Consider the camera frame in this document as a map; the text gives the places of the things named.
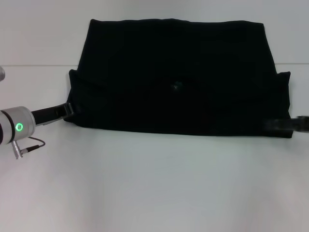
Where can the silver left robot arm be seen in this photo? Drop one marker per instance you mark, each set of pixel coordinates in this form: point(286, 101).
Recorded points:
point(14, 126)

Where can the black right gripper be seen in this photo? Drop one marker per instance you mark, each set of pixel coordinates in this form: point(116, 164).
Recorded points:
point(301, 123)

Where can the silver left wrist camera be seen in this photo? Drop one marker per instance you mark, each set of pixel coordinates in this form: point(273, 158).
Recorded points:
point(2, 74)

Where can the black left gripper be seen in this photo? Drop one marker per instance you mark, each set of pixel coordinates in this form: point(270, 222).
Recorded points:
point(46, 114)

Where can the black shirt with FREE print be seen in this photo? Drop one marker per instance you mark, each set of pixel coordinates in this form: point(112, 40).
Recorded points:
point(169, 72)

